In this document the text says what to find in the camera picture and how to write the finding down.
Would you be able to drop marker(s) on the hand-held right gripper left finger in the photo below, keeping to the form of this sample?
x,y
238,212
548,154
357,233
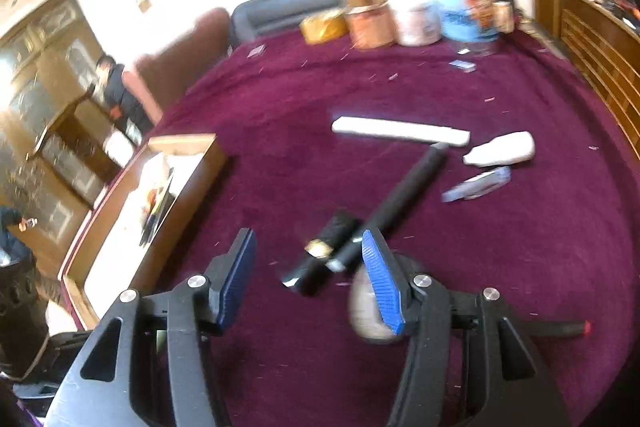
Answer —
x,y
235,277

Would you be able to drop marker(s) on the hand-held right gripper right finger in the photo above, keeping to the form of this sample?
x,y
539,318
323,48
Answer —
x,y
382,287

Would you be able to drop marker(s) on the black tube with gold band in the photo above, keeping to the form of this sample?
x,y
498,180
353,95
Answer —
x,y
325,247

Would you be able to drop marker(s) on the thick black marker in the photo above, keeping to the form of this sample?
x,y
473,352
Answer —
x,y
160,212

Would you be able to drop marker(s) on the cardboard box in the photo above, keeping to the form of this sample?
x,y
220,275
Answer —
x,y
190,187

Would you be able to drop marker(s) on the beige round object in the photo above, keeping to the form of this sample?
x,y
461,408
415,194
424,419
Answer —
x,y
365,312

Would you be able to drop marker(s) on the clear blue pen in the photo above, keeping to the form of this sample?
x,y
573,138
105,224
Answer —
x,y
477,184

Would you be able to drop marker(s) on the white marker pen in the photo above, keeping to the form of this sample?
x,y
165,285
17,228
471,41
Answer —
x,y
400,131

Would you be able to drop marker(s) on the small white bottle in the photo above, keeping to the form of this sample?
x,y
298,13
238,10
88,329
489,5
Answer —
x,y
500,149

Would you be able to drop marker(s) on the black red-tipped pen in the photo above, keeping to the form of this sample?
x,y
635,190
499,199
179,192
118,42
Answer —
x,y
560,329

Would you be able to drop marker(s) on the dark wooden table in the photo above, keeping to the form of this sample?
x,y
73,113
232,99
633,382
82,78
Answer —
x,y
65,122

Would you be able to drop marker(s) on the brown upholstered chair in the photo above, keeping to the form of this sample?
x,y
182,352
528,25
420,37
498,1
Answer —
x,y
200,42

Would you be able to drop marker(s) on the wooden glass-door cabinet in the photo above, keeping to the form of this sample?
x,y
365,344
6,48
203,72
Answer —
x,y
45,72

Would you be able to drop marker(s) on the orange label jar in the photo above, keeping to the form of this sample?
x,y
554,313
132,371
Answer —
x,y
370,27

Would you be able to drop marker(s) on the white plastic tub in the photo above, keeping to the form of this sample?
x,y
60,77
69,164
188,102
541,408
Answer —
x,y
419,24

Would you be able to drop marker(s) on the yellow tape roll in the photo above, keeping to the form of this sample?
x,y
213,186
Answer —
x,y
324,27

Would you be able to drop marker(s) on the dark grey sofa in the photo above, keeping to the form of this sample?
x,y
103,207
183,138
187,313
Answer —
x,y
280,7

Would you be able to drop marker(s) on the blue label plastic jar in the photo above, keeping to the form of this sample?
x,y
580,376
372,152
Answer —
x,y
467,17

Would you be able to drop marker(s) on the small beige jar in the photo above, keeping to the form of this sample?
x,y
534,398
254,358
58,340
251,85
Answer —
x,y
504,18

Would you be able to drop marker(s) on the small wall plate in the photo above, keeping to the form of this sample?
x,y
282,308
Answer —
x,y
144,4

